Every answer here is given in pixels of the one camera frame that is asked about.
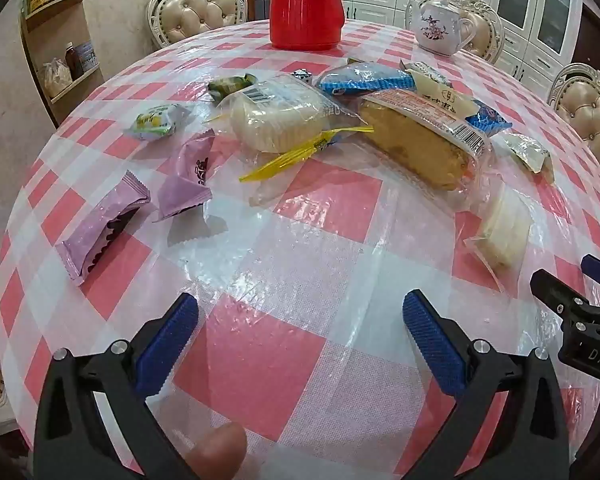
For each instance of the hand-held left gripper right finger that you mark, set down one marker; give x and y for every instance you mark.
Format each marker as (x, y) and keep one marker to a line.
(432, 340)

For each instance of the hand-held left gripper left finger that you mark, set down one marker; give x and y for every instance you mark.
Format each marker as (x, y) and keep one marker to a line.
(172, 332)

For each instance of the clear packet of cake slices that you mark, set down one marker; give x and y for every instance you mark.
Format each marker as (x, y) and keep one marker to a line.
(505, 232)

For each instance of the round cake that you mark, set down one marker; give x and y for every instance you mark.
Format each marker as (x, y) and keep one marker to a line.
(275, 120)

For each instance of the person's left hand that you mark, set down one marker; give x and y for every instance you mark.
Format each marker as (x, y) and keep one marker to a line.
(217, 452)

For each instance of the purple snack packet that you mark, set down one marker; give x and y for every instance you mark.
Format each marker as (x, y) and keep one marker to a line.
(187, 175)
(100, 232)

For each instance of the pink checked tablecloth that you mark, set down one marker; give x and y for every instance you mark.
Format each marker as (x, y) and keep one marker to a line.
(290, 260)

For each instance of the small white green packet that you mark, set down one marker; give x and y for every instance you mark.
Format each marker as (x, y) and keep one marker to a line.
(527, 152)

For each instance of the long yellow cake packet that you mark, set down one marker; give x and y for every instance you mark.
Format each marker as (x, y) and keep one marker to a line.
(415, 140)

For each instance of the white green lemon packet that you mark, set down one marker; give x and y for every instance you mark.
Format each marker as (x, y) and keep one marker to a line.
(155, 120)

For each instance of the white printed snack packet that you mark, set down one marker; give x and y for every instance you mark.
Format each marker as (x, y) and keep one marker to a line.
(440, 91)

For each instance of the dark green snack packet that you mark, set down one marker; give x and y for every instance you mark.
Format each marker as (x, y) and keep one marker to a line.
(230, 85)

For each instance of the blue white snack packet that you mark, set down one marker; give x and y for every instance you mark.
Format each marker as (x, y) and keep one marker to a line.
(365, 80)

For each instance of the clear bag of food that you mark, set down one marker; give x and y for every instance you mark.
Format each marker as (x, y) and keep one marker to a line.
(56, 79)

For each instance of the small grey checkered packet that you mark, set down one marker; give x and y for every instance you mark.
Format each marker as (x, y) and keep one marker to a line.
(302, 76)

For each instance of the white floral teapot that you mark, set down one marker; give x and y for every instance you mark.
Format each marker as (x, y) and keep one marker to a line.
(436, 27)

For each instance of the red thermos jug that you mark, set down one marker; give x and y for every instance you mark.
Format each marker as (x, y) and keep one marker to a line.
(305, 5)

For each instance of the wooden wall shelf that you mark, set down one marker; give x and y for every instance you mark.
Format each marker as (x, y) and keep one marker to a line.
(57, 35)

